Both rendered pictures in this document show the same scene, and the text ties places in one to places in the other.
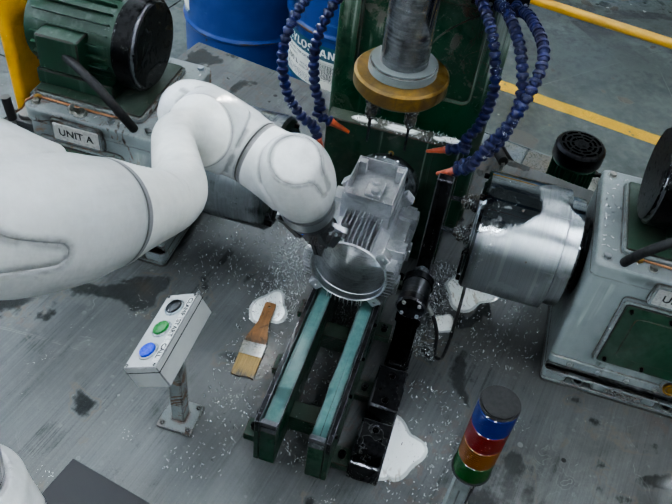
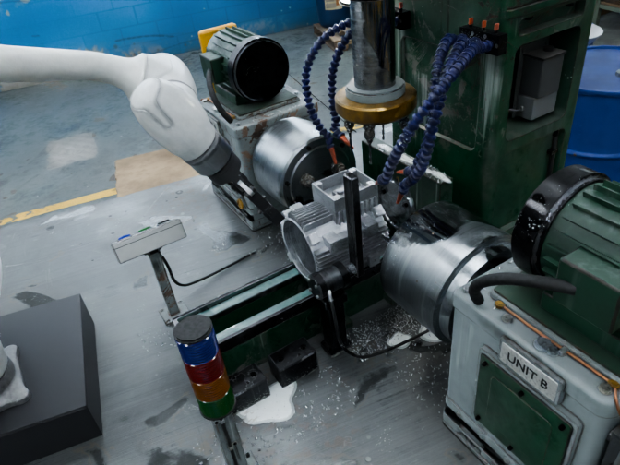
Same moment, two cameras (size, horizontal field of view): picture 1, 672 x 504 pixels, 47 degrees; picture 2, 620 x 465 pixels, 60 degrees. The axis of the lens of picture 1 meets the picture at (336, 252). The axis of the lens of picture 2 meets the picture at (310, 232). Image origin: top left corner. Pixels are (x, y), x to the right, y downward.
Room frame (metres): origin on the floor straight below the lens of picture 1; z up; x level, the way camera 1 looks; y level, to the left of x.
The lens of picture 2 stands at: (0.41, -0.84, 1.79)
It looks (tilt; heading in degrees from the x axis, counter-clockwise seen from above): 35 degrees down; 51
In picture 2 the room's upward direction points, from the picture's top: 7 degrees counter-clockwise
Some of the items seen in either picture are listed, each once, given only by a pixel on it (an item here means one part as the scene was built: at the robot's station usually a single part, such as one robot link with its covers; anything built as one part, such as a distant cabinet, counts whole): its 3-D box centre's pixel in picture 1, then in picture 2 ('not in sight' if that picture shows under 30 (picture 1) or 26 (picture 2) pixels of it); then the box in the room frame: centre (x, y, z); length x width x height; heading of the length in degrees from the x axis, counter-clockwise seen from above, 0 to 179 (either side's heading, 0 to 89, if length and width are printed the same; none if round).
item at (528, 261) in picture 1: (531, 242); (463, 280); (1.15, -0.39, 1.04); 0.41 x 0.25 x 0.25; 79
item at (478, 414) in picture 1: (495, 413); (196, 340); (0.62, -0.26, 1.19); 0.06 x 0.06 x 0.04
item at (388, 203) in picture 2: (385, 182); (395, 206); (1.30, -0.09, 1.02); 0.15 x 0.02 x 0.15; 79
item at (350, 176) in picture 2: (433, 229); (353, 227); (1.06, -0.18, 1.12); 0.04 x 0.03 x 0.26; 169
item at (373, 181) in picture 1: (373, 193); (345, 196); (1.15, -0.06, 1.11); 0.12 x 0.11 x 0.07; 167
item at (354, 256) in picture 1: (362, 239); (334, 233); (1.12, -0.05, 1.02); 0.20 x 0.19 x 0.19; 167
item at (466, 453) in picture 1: (481, 445); (208, 378); (0.62, -0.26, 1.10); 0.06 x 0.06 x 0.04
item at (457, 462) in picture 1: (474, 460); (215, 396); (0.62, -0.26, 1.05); 0.06 x 0.06 x 0.04
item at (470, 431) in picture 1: (488, 430); (203, 360); (0.62, -0.26, 1.14); 0.06 x 0.06 x 0.04
